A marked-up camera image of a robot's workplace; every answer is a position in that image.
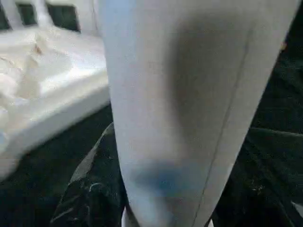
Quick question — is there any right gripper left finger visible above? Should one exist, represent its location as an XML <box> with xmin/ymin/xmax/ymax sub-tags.
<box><xmin>50</xmin><ymin>122</ymin><xmax>129</xmax><ymax>227</ymax></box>

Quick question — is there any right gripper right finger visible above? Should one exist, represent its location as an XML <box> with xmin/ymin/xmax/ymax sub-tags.
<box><xmin>210</xmin><ymin>128</ymin><xmax>303</xmax><ymax>227</ymax></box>

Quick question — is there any white plastic table top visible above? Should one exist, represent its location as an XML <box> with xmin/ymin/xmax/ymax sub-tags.
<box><xmin>0</xmin><ymin>27</ymin><xmax>112</xmax><ymax>183</ymax></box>

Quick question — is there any black mat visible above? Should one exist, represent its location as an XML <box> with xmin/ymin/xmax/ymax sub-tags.
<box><xmin>0</xmin><ymin>4</ymin><xmax>303</xmax><ymax>227</ymax></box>

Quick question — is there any white cabinet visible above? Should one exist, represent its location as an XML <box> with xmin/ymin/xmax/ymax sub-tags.
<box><xmin>0</xmin><ymin>0</ymin><xmax>105</xmax><ymax>38</ymax></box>

